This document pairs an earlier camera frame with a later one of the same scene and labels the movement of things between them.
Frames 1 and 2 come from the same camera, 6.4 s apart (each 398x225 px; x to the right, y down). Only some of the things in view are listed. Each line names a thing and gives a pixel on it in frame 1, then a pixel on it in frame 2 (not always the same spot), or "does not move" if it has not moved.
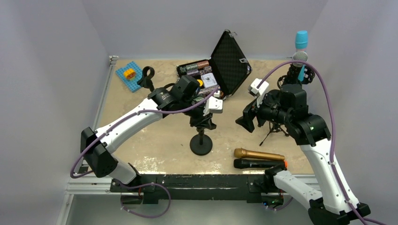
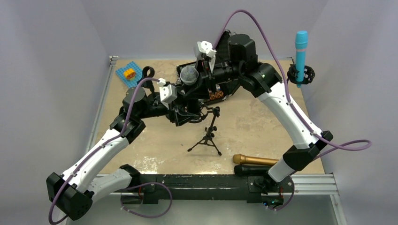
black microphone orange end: x=241 y=163 → x=247 y=169
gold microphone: x=240 y=153 → x=241 y=159
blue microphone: x=301 y=42 does not move
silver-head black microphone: x=293 y=71 → x=188 y=75
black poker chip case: x=223 y=74 does not move
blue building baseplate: x=133 y=85 does not move
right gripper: x=249 y=113 → x=206 y=82
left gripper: x=200 y=120 → x=180 y=118
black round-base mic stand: x=146 y=81 does not move
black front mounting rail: x=153 y=186 does not move
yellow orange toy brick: x=129 y=73 does not move
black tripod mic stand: x=295 y=75 → x=208 y=139
